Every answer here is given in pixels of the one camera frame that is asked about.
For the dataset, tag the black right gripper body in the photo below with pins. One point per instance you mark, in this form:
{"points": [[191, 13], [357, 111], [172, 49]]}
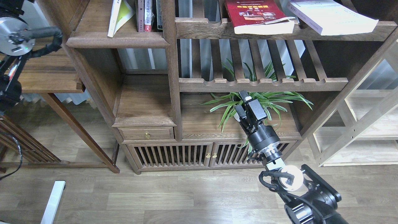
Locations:
{"points": [[262, 138]]}

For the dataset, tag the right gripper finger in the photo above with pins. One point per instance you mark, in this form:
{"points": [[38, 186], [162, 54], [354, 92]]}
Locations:
{"points": [[245, 97]]}

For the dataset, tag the yellow green book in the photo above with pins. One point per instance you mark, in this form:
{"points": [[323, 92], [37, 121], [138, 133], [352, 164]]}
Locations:
{"points": [[121, 12]]}

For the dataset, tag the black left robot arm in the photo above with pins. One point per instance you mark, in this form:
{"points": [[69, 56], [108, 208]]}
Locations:
{"points": [[17, 42]]}

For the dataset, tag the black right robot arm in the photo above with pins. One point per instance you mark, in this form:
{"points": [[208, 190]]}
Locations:
{"points": [[308, 198]]}

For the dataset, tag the light wooden shelf unit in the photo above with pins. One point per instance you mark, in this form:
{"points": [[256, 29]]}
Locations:
{"points": [[363, 128]]}

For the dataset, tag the potted spider plant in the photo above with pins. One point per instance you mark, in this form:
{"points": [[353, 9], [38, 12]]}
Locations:
{"points": [[268, 100]]}

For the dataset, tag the right slatted cabinet door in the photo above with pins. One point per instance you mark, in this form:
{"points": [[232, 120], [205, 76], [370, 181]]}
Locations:
{"points": [[228, 155]]}

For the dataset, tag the slatted cabinet door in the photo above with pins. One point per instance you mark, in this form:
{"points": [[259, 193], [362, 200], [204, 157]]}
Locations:
{"points": [[228, 155], [172, 156]]}

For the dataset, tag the left slatted cabinet door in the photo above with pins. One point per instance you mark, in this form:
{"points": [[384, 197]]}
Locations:
{"points": [[172, 156]]}

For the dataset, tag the dark wooden bookshelf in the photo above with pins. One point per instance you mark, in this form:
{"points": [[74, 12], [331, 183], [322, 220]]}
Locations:
{"points": [[156, 79]]}

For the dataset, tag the white lavender book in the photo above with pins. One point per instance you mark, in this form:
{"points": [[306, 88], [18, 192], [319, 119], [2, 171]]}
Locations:
{"points": [[328, 17]]}

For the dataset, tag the upright red white book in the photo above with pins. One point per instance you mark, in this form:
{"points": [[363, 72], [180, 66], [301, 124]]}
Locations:
{"points": [[148, 15]]}

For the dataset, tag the upright pink spine book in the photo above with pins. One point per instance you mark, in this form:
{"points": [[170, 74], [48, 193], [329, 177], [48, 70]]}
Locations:
{"points": [[140, 7]]}

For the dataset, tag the upright dark book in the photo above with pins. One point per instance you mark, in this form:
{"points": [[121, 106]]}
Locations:
{"points": [[159, 16]]}

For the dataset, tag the dark wooden side table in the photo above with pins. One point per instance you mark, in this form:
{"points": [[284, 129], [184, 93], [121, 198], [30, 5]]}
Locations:
{"points": [[53, 74]]}

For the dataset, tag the dark wooden slatted rack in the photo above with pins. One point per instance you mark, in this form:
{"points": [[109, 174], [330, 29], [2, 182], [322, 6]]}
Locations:
{"points": [[33, 152]]}

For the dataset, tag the white metal leg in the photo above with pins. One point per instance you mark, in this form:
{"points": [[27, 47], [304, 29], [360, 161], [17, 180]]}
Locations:
{"points": [[53, 202]]}

